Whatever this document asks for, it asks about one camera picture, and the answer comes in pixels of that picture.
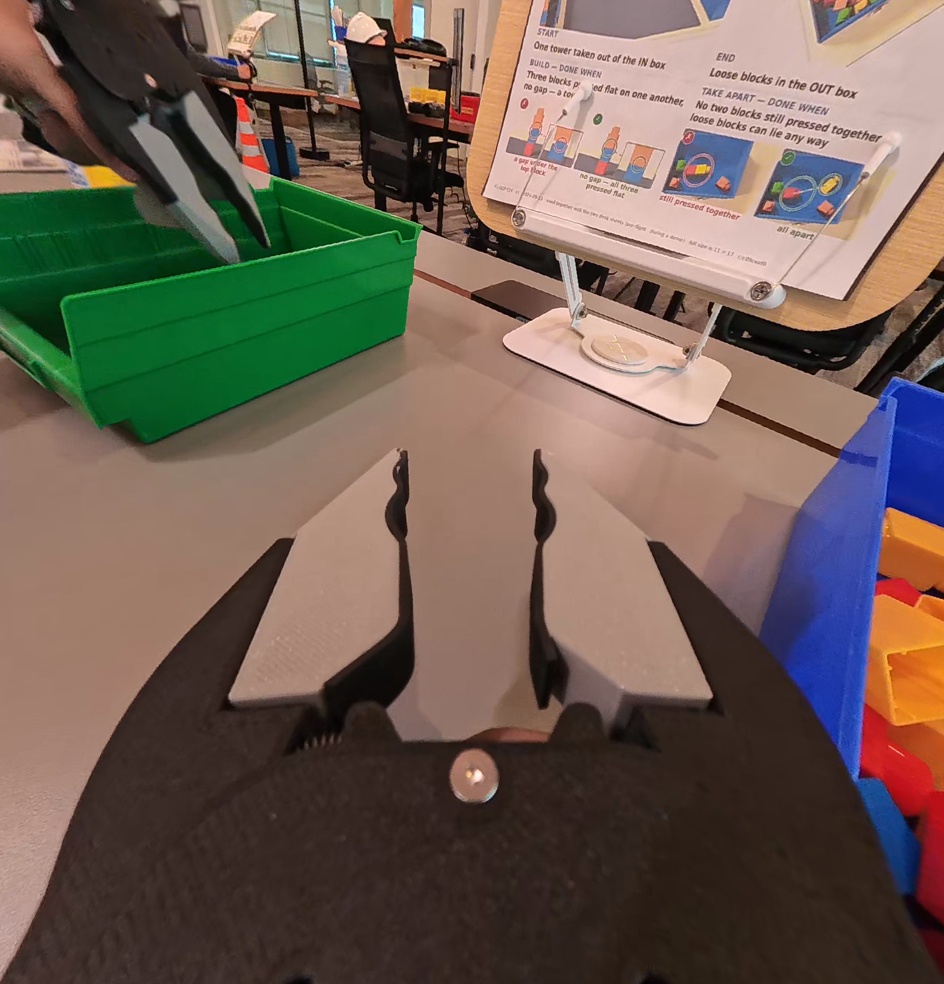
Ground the black office chair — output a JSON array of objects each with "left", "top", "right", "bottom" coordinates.
[{"left": 345, "top": 37, "right": 461, "bottom": 235}]

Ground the green plastic bin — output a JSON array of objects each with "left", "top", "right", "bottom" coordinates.
[{"left": 0, "top": 171, "right": 424, "bottom": 445}]

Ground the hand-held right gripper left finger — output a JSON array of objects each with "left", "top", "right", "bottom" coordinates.
[{"left": 228, "top": 449, "right": 416, "bottom": 719}]

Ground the orange traffic cone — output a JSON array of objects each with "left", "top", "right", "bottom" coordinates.
[{"left": 233, "top": 94, "right": 272, "bottom": 176}]

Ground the pile of mixed mega blocks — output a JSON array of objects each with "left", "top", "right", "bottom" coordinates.
[{"left": 854, "top": 506, "right": 944, "bottom": 984}]

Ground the wooden document stand white base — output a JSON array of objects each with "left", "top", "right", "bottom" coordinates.
[{"left": 468, "top": 1, "right": 944, "bottom": 428}]

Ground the person's left hand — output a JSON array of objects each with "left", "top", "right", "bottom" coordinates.
[{"left": 0, "top": 1, "right": 76, "bottom": 158}]

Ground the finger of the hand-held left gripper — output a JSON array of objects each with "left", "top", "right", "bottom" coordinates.
[
  {"left": 162, "top": 84, "right": 275, "bottom": 252},
  {"left": 125, "top": 127, "right": 244, "bottom": 267}
]

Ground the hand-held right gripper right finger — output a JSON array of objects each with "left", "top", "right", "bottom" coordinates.
[{"left": 528, "top": 449, "right": 716, "bottom": 739}]

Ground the laminated instruction sheet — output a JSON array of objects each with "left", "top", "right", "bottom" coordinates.
[{"left": 483, "top": 1, "right": 944, "bottom": 302}]

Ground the blue plastic bin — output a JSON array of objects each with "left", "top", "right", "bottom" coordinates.
[{"left": 760, "top": 376, "right": 944, "bottom": 984}]

